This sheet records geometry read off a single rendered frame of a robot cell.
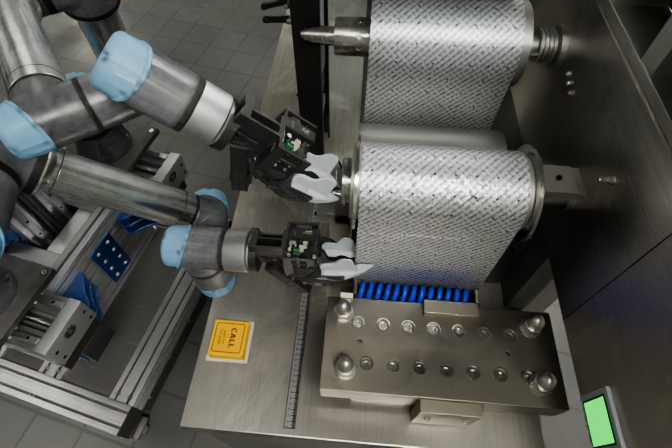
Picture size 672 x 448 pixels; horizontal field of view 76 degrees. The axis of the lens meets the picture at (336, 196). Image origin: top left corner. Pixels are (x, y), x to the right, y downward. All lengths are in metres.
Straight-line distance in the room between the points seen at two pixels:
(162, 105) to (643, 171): 0.56
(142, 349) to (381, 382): 1.15
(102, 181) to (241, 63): 2.22
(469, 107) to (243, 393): 0.67
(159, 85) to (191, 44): 2.69
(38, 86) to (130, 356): 1.26
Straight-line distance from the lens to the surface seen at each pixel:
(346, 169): 0.64
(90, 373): 1.83
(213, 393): 0.93
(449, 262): 0.76
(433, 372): 0.79
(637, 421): 0.63
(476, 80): 0.77
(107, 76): 0.55
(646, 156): 0.61
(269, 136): 0.57
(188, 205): 0.89
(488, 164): 0.65
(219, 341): 0.93
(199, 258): 0.77
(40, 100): 0.66
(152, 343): 1.75
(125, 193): 0.85
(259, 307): 0.96
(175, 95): 0.55
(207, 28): 3.35
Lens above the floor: 1.79
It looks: 55 degrees down
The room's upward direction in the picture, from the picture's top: straight up
